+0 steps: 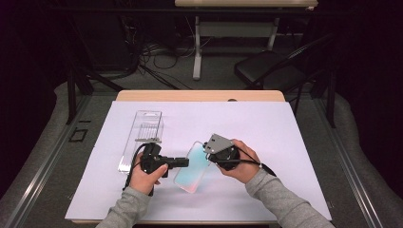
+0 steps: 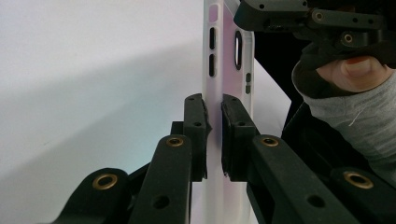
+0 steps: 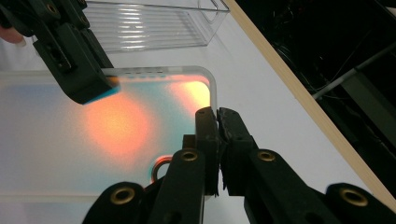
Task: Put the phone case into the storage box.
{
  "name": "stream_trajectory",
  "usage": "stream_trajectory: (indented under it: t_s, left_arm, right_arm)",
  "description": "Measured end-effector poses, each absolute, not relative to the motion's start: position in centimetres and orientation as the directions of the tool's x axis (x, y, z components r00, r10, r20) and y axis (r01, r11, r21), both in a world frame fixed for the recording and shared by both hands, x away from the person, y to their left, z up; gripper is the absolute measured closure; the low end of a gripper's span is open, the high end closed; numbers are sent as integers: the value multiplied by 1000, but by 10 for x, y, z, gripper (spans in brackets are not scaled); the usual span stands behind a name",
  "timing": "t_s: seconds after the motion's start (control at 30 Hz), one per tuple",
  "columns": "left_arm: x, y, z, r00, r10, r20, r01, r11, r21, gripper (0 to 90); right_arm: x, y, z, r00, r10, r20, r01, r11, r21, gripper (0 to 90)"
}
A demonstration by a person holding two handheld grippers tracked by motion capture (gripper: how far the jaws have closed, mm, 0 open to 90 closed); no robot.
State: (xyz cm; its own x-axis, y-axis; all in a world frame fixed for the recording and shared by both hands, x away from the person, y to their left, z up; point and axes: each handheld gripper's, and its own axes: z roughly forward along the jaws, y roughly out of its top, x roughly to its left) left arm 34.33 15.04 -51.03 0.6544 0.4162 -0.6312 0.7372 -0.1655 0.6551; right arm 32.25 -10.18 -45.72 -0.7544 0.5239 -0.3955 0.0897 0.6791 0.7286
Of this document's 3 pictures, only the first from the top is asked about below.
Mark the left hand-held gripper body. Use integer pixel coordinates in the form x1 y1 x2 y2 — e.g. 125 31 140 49
140 142 173 179

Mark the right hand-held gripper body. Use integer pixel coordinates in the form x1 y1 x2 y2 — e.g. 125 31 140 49
202 133 240 172

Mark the white phone case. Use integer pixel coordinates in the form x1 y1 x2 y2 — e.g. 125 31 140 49
173 140 212 195

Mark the clear plastic packaging box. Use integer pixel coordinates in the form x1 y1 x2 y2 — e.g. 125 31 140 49
117 109 165 175

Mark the person's left hand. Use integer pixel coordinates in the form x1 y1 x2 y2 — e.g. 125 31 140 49
129 161 169 196

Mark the person's right hand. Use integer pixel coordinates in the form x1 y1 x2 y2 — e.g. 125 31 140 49
219 138 263 185

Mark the wooden table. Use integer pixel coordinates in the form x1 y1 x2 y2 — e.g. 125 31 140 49
71 89 331 226

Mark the white table sheet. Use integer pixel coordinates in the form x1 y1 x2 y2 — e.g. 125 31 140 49
65 100 333 222

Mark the black folding chair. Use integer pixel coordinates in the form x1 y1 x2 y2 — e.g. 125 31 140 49
234 32 337 119

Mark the black metal stand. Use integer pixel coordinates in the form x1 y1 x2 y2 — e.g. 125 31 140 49
309 67 337 129
64 18 125 125

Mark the beige desk with white legs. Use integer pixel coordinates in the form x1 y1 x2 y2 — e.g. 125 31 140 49
174 0 319 81

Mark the black crossbar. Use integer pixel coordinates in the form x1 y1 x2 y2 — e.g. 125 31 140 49
47 7 350 15

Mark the left hand-held gripper black cable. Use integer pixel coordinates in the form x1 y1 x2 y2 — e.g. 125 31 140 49
122 142 150 192

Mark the hand-held gripper black cable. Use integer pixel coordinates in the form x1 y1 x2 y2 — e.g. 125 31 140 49
216 147 278 178
122 142 150 192

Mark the right hand-held gripper black cable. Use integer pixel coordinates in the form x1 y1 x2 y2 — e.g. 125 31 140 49
216 147 278 178

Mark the black floor socket frame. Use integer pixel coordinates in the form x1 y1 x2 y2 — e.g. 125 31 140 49
68 126 89 143

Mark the aluminium floor rail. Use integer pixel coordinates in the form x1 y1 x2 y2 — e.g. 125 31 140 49
5 94 93 228
312 94 385 228

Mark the tangle of floor cables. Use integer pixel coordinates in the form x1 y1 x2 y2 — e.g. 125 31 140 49
120 13 217 91

